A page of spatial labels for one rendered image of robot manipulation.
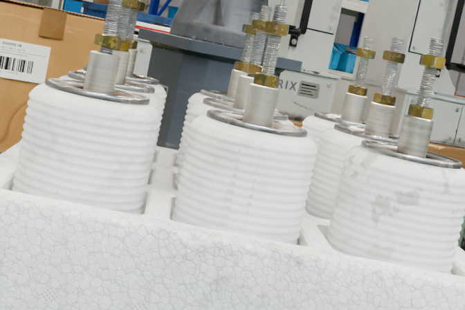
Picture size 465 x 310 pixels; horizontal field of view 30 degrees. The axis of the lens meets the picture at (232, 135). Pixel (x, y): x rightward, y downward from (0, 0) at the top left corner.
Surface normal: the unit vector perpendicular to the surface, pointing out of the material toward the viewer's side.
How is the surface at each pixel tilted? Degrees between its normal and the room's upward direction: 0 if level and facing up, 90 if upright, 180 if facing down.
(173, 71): 90
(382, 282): 90
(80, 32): 90
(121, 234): 90
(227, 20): 72
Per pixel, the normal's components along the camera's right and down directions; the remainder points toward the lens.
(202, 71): -0.26, 0.05
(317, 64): 0.48, 0.19
